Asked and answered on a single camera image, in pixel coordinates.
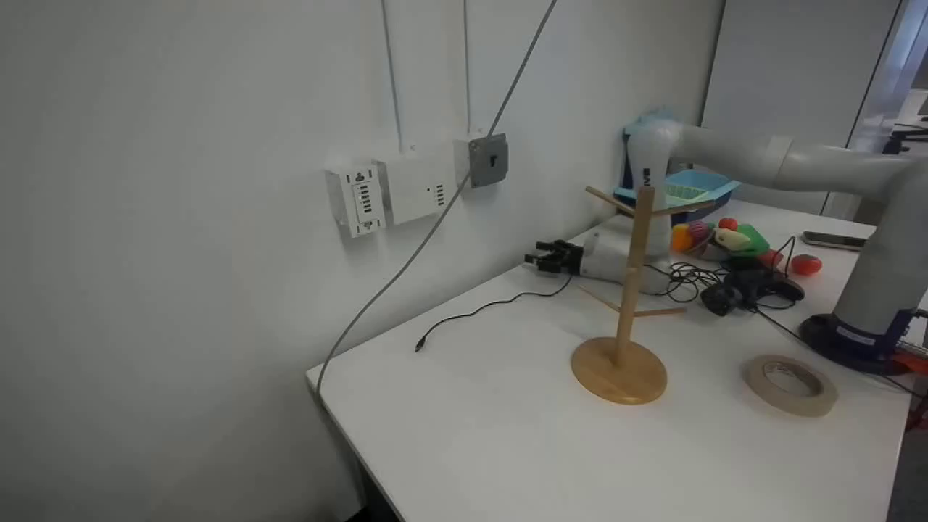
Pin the beige tape roll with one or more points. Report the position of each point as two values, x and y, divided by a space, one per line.
815 397

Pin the white idle robot arm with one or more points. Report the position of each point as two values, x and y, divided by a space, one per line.
829 164

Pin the wooden peg holder stand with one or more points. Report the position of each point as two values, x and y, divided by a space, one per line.
618 371

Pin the orange toy ball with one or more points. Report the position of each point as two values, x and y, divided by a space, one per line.
681 238

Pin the teal plastic bin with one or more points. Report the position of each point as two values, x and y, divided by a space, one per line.
697 184

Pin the green toy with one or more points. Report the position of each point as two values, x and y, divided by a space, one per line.
745 238

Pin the red toy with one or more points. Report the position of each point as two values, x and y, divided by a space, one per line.
805 264

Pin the white wall socket box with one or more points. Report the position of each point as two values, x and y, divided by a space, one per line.
418 187

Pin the grey wall junction box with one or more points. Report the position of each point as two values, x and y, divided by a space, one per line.
487 159

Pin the white wall box with label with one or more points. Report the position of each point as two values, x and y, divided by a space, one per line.
354 200

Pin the white wall conduit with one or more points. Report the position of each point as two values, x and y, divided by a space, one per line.
468 67
393 77

